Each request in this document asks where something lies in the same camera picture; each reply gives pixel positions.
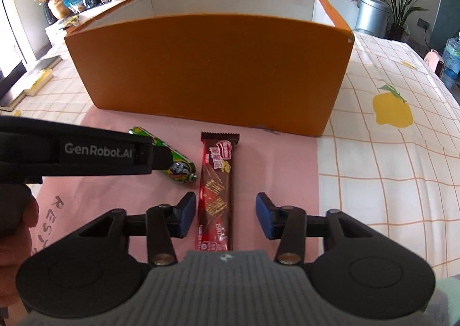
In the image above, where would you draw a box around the orange cardboard box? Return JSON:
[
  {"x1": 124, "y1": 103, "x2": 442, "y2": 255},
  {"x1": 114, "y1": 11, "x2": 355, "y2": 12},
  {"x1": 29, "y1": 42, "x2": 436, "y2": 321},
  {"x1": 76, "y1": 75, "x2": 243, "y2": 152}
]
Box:
[{"x1": 64, "y1": 0, "x2": 356, "y2": 138}]

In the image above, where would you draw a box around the pink mat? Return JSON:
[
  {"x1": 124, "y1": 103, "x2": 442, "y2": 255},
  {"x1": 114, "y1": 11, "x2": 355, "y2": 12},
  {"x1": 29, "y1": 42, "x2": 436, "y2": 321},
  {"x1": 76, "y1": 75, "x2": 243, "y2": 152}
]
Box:
[{"x1": 29, "y1": 107, "x2": 324, "y2": 265}]

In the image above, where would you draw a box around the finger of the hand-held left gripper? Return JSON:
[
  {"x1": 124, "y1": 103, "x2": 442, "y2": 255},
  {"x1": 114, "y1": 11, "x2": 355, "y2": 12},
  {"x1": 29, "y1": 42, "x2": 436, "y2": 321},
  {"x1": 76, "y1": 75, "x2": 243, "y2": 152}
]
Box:
[{"x1": 149, "y1": 142, "x2": 174, "y2": 171}]

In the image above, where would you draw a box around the white long cabinet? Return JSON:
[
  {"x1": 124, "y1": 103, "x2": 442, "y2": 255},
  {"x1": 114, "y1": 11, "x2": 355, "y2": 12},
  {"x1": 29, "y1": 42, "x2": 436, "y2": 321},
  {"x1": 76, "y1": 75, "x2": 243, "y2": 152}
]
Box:
[{"x1": 86, "y1": 0, "x2": 360, "y2": 30}]

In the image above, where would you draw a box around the large blue water bottle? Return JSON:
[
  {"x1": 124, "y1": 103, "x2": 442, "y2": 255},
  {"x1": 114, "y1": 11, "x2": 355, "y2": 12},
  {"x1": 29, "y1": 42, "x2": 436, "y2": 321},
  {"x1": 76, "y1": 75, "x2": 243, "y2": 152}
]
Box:
[{"x1": 441, "y1": 37, "x2": 460, "y2": 89}]

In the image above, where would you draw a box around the person's left hand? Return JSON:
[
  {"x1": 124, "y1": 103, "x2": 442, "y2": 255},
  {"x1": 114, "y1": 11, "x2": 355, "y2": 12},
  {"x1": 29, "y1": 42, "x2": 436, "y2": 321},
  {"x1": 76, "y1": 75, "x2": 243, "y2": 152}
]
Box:
[{"x1": 0, "y1": 190, "x2": 40, "y2": 312}]

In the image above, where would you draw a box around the pink heater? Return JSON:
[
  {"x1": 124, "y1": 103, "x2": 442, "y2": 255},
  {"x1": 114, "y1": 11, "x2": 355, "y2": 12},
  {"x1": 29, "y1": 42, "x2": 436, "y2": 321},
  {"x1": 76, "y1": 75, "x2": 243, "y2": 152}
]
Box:
[{"x1": 424, "y1": 49, "x2": 447, "y2": 77}]

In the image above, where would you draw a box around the snake plant in black pot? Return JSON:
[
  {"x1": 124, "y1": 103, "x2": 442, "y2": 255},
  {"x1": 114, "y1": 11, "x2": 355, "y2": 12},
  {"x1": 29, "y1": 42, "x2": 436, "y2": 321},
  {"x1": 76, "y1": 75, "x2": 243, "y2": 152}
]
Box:
[{"x1": 374, "y1": 0, "x2": 437, "y2": 42}]

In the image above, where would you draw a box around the brown chocolate wafer bar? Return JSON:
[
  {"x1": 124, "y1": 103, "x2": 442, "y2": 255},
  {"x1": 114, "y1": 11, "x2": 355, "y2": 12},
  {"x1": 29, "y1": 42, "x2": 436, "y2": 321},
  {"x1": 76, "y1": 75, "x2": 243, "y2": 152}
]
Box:
[{"x1": 194, "y1": 131, "x2": 241, "y2": 252}]

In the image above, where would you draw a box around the person's teal clothing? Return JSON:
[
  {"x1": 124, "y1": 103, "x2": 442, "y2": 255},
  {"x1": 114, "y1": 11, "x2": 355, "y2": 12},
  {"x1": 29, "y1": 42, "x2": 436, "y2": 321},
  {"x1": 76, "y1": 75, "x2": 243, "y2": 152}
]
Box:
[{"x1": 428, "y1": 269, "x2": 460, "y2": 326}]

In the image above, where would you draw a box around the green candy packet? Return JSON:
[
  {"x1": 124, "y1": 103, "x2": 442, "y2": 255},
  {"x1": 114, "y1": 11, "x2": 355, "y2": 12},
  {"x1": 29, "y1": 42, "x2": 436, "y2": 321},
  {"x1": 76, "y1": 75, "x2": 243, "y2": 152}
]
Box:
[{"x1": 129, "y1": 126, "x2": 198, "y2": 186}]

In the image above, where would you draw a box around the orange round vase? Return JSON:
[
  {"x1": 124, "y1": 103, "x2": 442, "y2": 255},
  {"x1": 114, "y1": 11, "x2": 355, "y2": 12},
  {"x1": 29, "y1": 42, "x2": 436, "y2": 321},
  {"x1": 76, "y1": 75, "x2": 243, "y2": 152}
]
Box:
[{"x1": 48, "y1": 0, "x2": 72, "y2": 20}]

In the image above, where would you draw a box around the silver trash can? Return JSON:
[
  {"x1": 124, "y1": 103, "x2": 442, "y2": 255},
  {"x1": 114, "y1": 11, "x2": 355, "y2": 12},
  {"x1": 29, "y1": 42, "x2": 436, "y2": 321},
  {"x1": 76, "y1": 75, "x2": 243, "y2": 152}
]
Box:
[{"x1": 355, "y1": 0, "x2": 392, "y2": 34}]

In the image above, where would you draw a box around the yellow plastic object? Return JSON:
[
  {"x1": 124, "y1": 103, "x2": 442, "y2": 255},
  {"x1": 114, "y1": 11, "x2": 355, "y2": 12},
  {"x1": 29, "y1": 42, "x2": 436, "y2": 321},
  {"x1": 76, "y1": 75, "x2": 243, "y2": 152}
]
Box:
[{"x1": 27, "y1": 69, "x2": 54, "y2": 95}]

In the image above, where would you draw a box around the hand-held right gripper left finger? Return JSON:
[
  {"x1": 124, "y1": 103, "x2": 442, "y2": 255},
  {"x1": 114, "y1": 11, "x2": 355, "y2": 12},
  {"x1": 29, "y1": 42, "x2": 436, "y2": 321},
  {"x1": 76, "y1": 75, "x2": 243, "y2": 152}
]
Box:
[{"x1": 77, "y1": 192, "x2": 197, "y2": 265}]

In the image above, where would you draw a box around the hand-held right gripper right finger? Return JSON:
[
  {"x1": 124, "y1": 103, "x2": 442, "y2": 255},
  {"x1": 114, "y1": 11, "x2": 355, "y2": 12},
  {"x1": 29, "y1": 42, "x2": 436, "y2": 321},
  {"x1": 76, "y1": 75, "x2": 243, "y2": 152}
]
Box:
[{"x1": 255, "y1": 192, "x2": 382, "y2": 265}]

